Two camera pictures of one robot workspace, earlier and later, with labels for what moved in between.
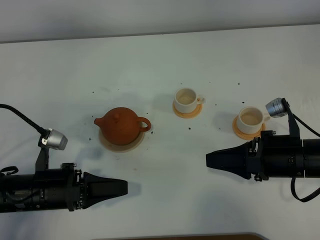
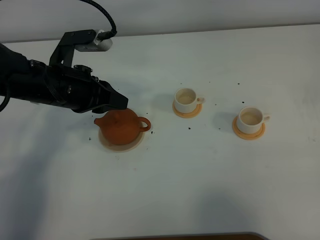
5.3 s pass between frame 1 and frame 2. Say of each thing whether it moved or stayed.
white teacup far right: stayed
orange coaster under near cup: stayed
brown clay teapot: stayed
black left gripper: moved
